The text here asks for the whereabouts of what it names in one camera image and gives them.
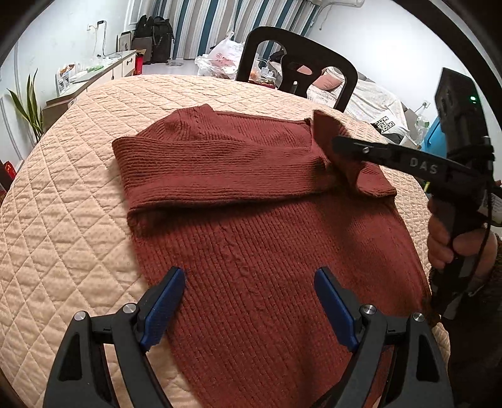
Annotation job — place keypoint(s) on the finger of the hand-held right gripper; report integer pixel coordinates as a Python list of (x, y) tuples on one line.
[(392, 155)]

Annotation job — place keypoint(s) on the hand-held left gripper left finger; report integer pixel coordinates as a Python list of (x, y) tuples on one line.
[(164, 310)]

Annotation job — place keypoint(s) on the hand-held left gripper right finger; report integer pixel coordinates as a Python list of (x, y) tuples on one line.
[(337, 310)]

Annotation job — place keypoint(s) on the rust red knit sweater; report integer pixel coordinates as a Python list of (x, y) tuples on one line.
[(255, 243)]

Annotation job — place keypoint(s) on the person's right forearm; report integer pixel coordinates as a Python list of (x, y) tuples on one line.
[(495, 259)]

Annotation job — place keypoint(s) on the person's right hand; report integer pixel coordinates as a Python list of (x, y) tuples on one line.
[(437, 247)]

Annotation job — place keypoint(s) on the black-and-white printed cushion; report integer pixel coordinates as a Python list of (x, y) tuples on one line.
[(388, 127)]

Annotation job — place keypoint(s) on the blue thermos jug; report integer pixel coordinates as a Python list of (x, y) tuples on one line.
[(433, 135)]

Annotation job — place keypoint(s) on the sofa with white cover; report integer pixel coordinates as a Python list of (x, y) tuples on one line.
[(372, 98)]

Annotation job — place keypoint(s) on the pink pillow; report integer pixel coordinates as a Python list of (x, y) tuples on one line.
[(327, 81)]

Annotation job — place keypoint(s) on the black wooden chair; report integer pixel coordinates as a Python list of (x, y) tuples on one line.
[(251, 43)]

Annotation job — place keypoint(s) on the white plastic bag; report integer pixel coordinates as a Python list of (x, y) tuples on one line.
[(223, 53)]

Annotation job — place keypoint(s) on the blue striped curtain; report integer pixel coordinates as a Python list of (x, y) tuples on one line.
[(196, 23)]

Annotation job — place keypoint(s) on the green potted plant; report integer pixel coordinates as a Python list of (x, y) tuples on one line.
[(31, 110)]

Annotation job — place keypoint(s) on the red canister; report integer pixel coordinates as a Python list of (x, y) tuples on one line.
[(139, 64)]

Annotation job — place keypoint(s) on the white low cabinet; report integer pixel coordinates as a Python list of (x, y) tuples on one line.
[(117, 64)]

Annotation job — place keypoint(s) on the white printed box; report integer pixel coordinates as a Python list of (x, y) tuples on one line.
[(64, 78)]

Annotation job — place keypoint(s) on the large black backpack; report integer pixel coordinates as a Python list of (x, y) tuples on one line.
[(161, 37)]

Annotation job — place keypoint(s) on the small black backpack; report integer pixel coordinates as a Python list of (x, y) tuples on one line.
[(142, 27)]

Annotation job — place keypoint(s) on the picture frame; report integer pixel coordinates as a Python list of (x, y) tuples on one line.
[(125, 41)]

